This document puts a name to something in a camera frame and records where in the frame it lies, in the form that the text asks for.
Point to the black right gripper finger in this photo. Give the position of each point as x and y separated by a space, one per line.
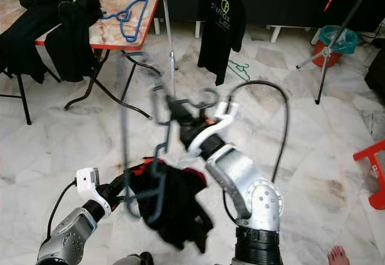
185 110
175 118

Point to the black shirt red trim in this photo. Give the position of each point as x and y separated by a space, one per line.
180 211

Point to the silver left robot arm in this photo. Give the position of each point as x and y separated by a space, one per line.
69 241

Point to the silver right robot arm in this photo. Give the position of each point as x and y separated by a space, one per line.
246 187

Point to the blue plastic hanger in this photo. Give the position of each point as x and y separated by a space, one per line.
125 16

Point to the black shirt green print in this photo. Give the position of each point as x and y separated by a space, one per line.
75 54
221 39

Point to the metal clothes rack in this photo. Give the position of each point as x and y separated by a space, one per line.
169 24

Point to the black tv cabinet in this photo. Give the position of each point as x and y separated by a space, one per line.
283 6

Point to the plain black shirt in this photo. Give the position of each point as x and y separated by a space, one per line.
30 48

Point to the red bin teal bag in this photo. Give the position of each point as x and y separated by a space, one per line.
340 38

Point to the red plastic stool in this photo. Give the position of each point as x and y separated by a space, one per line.
376 150

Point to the bare person foot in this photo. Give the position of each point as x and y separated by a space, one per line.
338 256

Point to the dark grey sofa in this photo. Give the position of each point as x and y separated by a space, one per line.
376 66

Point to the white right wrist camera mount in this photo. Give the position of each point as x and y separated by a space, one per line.
210 134

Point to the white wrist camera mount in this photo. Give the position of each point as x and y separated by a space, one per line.
210 134
87 180

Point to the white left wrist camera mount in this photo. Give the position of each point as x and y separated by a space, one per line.
87 180

